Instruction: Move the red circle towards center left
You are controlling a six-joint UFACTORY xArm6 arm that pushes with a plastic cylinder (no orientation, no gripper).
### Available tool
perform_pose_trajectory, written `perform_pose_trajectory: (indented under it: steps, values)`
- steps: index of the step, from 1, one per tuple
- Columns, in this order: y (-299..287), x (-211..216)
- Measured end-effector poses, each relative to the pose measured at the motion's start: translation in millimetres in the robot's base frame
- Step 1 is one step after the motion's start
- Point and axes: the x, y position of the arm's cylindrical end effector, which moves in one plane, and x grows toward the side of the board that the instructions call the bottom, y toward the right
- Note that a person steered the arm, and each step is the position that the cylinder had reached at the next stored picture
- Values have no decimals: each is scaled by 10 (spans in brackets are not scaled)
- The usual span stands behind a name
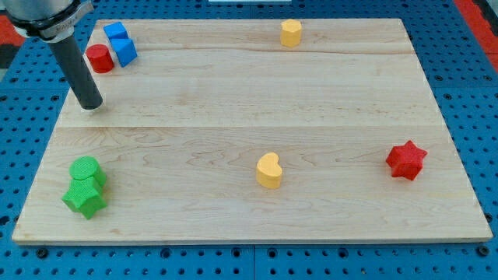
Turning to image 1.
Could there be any blue triangular prism block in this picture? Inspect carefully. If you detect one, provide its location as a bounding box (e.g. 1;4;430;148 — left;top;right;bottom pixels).
110;38;138;68

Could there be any blue cube block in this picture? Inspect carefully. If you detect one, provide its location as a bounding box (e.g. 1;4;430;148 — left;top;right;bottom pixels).
103;22;128;40

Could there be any wooden board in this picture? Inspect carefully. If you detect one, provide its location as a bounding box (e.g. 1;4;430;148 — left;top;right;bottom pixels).
12;19;493;246

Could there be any green cylinder block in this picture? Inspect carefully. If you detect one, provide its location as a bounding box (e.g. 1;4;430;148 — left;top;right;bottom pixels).
69;156;107;187

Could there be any yellow heart block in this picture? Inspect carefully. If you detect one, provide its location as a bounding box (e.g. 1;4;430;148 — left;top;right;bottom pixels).
256;152;283;189

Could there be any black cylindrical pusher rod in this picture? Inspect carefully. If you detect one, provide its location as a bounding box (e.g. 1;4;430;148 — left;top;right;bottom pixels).
49;35;103;110

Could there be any red cylinder block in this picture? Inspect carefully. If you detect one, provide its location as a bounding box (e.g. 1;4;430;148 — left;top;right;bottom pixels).
86;44;114;74

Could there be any green star block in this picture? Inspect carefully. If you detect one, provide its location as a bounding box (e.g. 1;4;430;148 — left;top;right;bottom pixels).
61;177;107;219

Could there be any red star block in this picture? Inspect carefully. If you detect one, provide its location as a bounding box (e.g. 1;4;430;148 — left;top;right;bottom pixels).
386;140;428;180

